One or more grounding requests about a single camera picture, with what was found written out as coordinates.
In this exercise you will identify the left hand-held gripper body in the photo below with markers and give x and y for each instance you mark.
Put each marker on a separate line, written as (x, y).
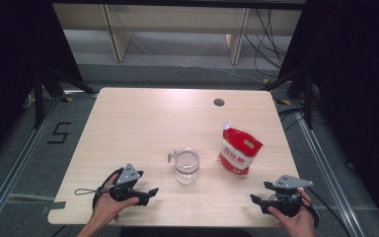
(128, 176)

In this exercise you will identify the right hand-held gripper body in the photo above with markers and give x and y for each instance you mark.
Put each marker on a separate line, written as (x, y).
(289, 184)

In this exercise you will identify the red and white sugar bag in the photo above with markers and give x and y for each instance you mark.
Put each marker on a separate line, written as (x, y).
(240, 151)

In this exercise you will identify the clear glass measuring cup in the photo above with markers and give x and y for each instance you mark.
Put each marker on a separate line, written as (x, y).
(187, 171)

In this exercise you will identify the person's left hand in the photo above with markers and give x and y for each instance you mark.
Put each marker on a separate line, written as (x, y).
(107, 207)

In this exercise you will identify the person's right hand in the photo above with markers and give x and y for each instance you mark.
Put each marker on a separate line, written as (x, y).
(301, 223)

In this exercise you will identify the yellow and black tape piece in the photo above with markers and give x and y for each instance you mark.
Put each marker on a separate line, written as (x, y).
(283, 102)
(68, 99)
(266, 80)

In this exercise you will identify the black metal stand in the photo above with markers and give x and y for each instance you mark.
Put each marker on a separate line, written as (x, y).
(307, 98)
(38, 98)

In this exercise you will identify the grey table grommet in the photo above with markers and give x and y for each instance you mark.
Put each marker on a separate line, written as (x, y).
(219, 102)

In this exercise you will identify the black curtain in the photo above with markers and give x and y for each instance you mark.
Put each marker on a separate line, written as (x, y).
(10, 59)
(358, 82)

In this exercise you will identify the beige wooden shelf unit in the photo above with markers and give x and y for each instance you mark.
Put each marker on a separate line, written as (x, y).
(177, 19)

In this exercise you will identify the aluminium floor rail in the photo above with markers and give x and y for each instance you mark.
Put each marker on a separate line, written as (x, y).
(19, 158)
(322, 171)

